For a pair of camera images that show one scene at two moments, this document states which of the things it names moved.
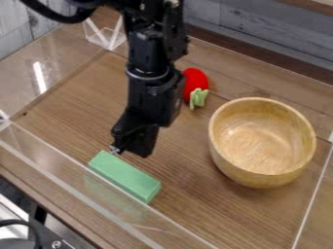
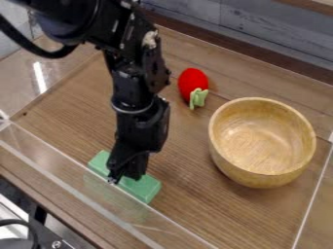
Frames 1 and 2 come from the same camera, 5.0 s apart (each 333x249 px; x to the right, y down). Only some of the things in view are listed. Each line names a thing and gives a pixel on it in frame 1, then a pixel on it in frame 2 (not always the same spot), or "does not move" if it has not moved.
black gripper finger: [141, 139] → [136, 167]
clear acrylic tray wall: [91, 198] does not move
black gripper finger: [121, 140] → [116, 166]
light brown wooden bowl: [260, 141] does not move
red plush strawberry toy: [195, 86] does not move
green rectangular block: [125, 175] does not move
